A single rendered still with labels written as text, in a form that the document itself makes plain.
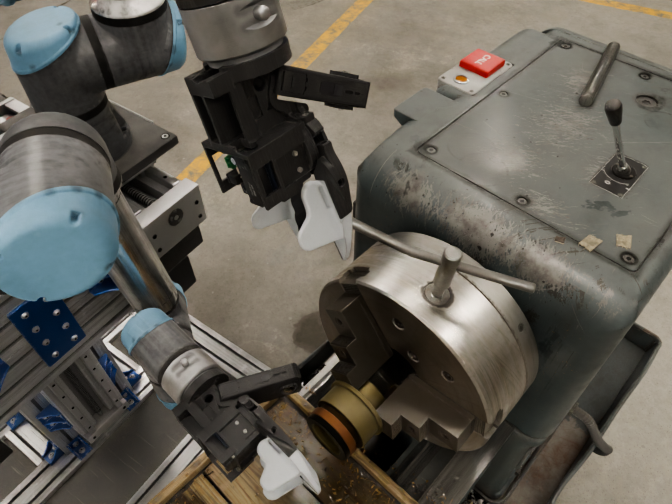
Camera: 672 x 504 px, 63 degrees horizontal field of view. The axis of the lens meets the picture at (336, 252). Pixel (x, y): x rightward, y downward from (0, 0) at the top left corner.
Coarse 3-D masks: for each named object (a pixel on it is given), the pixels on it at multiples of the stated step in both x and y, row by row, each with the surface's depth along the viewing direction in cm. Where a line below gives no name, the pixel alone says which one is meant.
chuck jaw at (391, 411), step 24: (408, 384) 75; (384, 408) 73; (408, 408) 72; (432, 408) 72; (456, 408) 71; (384, 432) 74; (408, 432) 73; (432, 432) 73; (456, 432) 69; (480, 432) 72
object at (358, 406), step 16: (336, 384) 75; (368, 384) 74; (320, 400) 74; (336, 400) 72; (352, 400) 71; (368, 400) 73; (384, 400) 74; (320, 416) 71; (336, 416) 71; (352, 416) 70; (368, 416) 71; (320, 432) 75; (336, 432) 69; (352, 432) 71; (368, 432) 71; (336, 448) 74; (352, 448) 71
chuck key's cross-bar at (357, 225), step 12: (360, 228) 63; (372, 228) 63; (384, 240) 63; (396, 240) 63; (408, 252) 63; (420, 252) 63; (468, 264) 63; (480, 276) 63; (492, 276) 62; (504, 276) 62; (516, 288) 62; (528, 288) 62
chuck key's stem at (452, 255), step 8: (448, 248) 62; (456, 248) 62; (448, 256) 61; (456, 256) 61; (448, 264) 62; (456, 264) 62; (440, 272) 64; (448, 272) 63; (440, 280) 65; (448, 280) 64; (440, 288) 66; (432, 296) 68; (440, 296) 68
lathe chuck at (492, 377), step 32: (384, 256) 75; (384, 288) 70; (416, 288) 69; (448, 288) 69; (384, 320) 73; (416, 320) 67; (448, 320) 67; (480, 320) 68; (416, 352) 72; (448, 352) 66; (480, 352) 67; (512, 352) 70; (448, 384) 71; (480, 384) 66; (512, 384) 71; (480, 416) 69; (448, 448) 82
